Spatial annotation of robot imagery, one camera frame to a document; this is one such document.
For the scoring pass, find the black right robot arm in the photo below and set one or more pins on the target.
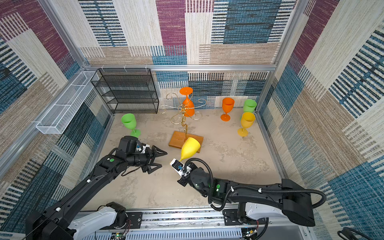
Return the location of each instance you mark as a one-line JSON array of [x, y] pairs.
[[290, 198]]

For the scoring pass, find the gold wire wine glass rack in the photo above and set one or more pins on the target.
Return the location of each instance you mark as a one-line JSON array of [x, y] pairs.
[[178, 138]]

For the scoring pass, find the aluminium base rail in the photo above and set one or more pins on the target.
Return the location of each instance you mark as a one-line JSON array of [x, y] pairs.
[[243, 222]]

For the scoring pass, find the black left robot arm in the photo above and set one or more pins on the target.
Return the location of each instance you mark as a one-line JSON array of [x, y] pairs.
[[54, 222]]

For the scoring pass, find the orange wine glass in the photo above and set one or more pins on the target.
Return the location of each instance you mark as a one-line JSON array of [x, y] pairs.
[[227, 106], [188, 103]]

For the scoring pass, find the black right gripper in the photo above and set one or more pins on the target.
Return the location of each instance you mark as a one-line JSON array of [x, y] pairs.
[[182, 182]]

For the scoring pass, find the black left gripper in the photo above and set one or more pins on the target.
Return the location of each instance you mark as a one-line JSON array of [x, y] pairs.
[[150, 157]]

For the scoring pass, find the yellow wine glass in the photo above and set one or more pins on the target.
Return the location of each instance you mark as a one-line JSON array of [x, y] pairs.
[[189, 148], [247, 121]]

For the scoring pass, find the black mesh shelf rack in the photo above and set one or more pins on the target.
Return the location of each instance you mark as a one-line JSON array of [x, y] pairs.
[[127, 90]]

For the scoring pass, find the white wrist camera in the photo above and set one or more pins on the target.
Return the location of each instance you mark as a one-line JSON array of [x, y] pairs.
[[180, 168], [142, 149]]

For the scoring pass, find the yellow back wine glass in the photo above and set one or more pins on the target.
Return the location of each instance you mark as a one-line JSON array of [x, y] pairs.
[[189, 148]]

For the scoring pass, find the orange front wine glass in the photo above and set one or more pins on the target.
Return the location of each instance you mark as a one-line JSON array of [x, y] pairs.
[[227, 106]]

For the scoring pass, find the white mesh wall basket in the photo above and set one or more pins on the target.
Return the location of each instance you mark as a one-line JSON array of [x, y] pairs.
[[59, 116]]

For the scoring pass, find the orange back wine glass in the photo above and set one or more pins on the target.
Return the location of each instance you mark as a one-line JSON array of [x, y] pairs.
[[188, 103]]

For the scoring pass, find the yellow front wine glass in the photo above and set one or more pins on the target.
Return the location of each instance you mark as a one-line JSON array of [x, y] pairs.
[[247, 121]]

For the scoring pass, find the green wine glass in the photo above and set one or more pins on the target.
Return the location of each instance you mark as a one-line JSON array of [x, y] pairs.
[[129, 121], [249, 106]]

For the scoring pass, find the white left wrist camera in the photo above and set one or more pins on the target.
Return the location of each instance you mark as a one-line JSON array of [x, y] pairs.
[[142, 149]]

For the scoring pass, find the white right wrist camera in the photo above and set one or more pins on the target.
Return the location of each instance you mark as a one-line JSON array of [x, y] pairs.
[[180, 168]]

